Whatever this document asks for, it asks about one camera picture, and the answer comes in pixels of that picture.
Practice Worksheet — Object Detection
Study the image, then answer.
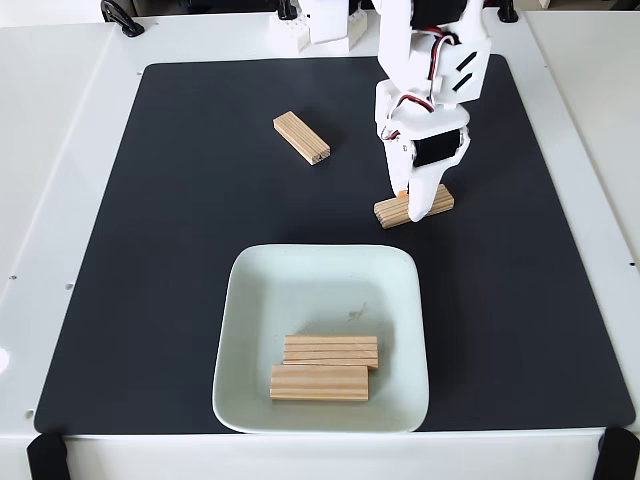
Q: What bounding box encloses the red black servo cable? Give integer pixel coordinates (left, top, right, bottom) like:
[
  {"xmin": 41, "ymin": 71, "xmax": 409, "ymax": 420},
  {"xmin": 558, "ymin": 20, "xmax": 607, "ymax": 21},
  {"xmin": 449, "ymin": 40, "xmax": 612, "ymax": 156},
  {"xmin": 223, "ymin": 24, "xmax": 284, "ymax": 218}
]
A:
[
  {"xmin": 380, "ymin": 91, "xmax": 437, "ymax": 142},
  {"xmin": 424, "ymin": 30, "xmax": 460, "ymax": 84}
]

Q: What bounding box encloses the wooden block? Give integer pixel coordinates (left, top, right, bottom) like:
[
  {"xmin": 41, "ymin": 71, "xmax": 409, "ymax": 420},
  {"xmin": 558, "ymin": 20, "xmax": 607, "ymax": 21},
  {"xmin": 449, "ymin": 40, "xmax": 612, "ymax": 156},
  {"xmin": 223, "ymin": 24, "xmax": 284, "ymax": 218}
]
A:
[
  {"xmin": 373, "ymin": 183, "xmax": 457, "ymax": 231},
  {"xmin": 269, "ymin": 363, "xmax": 372, "ymax": 403},
  {"xmin": 272, "ymin": 111, "xmax": 332, "ymax": 167},
  {"xmin": 282, "ymin": 334, "xmax": 380, "ymax": 371}
]

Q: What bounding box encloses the black rubber mat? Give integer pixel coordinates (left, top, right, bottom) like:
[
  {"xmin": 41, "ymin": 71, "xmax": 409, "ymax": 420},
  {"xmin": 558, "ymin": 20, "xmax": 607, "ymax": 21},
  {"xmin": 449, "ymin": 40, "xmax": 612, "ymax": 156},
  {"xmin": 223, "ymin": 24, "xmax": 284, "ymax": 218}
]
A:
[{"xmin": 33, "ymin": 53, "xmax": 636, "ymax": 435}]

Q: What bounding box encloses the pale green square plate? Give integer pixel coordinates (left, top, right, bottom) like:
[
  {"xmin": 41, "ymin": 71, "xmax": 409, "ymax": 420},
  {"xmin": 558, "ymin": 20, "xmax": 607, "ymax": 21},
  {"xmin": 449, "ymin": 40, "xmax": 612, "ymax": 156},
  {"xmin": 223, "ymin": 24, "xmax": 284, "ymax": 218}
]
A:
[{"xmin": 211, "ymin": 243, "xmax": 431, "ymax": 435}]

